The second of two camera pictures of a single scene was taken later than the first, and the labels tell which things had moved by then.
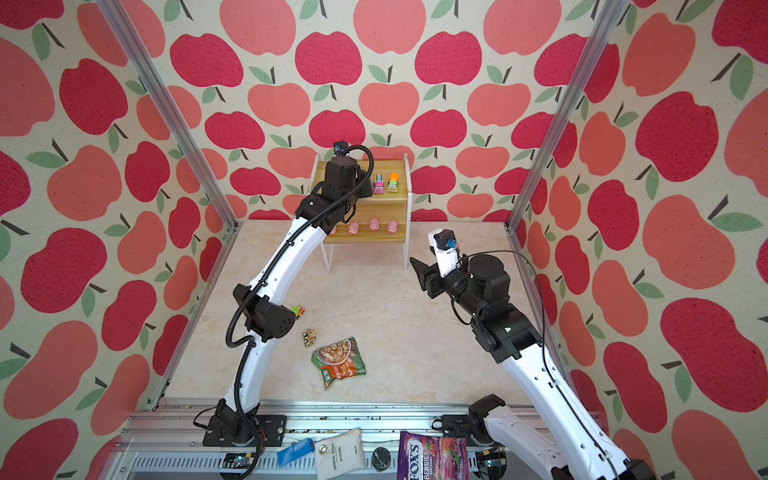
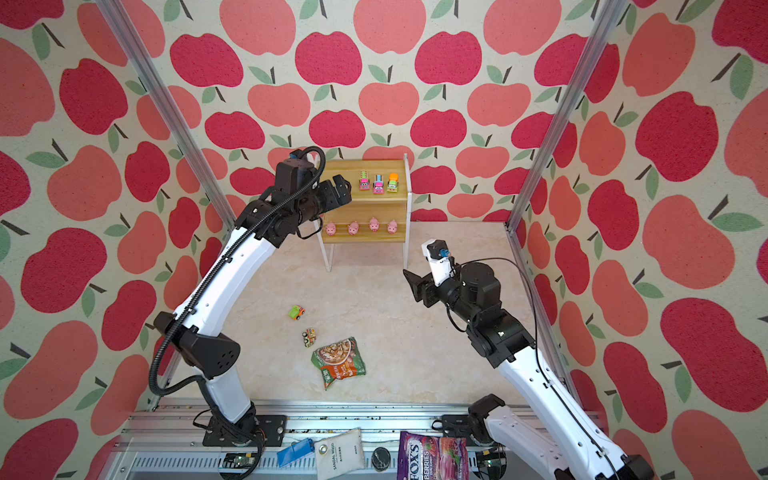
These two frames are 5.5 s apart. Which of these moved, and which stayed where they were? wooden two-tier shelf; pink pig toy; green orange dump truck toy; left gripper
Moved: left gripper
Stayed: green orange dump truck toy; wooden two-tier shelf; pink pig toy
